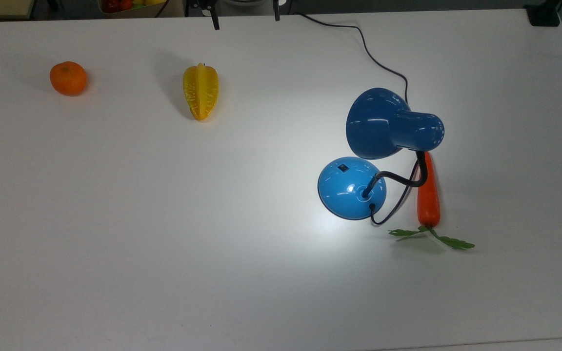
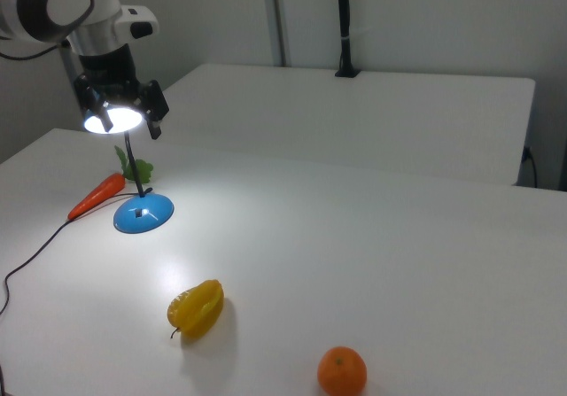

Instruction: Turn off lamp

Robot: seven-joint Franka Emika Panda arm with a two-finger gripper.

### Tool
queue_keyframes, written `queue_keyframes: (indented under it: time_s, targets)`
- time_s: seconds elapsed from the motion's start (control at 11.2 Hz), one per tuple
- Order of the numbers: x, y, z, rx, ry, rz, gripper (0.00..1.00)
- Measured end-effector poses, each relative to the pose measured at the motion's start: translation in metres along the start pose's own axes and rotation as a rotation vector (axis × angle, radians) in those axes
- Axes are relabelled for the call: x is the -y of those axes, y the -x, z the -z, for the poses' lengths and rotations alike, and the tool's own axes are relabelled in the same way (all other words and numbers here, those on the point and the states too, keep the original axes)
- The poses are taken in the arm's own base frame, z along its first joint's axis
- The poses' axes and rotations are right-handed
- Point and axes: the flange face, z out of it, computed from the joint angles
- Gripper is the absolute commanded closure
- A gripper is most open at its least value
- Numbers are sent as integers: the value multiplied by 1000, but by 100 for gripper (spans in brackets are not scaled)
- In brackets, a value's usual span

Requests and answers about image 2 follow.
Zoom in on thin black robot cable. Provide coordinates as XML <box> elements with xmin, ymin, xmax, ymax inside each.
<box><xmin>0</xmin><ymin>35</ymin><xmax>73</xmax><ymax>61</ymax></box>

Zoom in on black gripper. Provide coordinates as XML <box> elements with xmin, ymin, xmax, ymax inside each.
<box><xmin>73</xmin><ymin>43</ymin><xmax>172</xmax><ymax>141</ymax></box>

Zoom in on black lamp power cable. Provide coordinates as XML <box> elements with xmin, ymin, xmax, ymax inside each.
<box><xmin>0</xmin><ymin>186</ymin><xmax>154</xmax><ymax>316</ymax></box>

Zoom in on orange toy carrot with leaves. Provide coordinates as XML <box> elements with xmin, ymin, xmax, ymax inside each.
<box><xmin>67</xmin><ymin>144</ymin><xmax>154</xmax><ymax>221</ymax></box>

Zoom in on yellow toy starfruit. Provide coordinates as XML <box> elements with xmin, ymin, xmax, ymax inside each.
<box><xmin>167</xmin><ymin>278</ymin><xmax>226</xmax><ymax>340</ymax></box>

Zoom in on black camera pole with clamp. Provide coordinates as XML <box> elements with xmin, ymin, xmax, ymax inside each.
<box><xmin>333</xmin><ymin>0</ymin><xmax>361</xmax><ymax>80</ymax></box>

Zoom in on white side table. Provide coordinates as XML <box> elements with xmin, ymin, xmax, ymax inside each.
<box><xmin>160</xmin><ymin>63</ymin><xmax>538</xmax><ymax>188</ymax></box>

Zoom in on blue gooseneck desk lamp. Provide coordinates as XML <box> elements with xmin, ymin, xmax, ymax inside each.
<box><xmin>82</xmin><ymin>103</ymin><xmax>175</xmax><ymax>235</ymax></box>

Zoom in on orange toy tangerine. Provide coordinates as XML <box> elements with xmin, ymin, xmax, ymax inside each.
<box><xmin>316</xmin><ymin>346</ymin><xmax>369</xmax><ymax>396</ymax></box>

